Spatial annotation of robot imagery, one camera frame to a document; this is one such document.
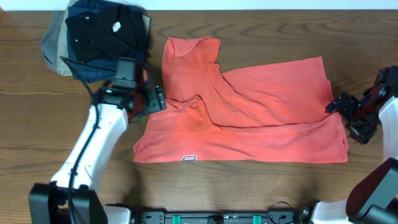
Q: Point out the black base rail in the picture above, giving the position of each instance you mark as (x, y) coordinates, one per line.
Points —
(272, 217)

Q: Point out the beige folded garment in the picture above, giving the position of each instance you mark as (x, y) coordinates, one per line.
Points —
(63, 53)

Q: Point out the grey folded garment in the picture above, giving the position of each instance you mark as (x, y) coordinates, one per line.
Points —
(53, 43)

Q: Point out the red t-shirt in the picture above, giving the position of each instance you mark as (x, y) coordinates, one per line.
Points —
(268, 113)

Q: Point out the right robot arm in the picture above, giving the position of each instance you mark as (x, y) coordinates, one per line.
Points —
(374, 199)

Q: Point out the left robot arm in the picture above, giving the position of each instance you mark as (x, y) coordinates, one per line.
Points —
(71, 196)

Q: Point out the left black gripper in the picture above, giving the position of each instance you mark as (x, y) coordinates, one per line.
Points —
(158, 102)

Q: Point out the black folded shirt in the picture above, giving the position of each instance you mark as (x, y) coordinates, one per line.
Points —
(111, 33)

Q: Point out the navy blue folded garment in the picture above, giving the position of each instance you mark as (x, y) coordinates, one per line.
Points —
(90, 71)

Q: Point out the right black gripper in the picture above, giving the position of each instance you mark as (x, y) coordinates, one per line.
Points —
(362, 134)

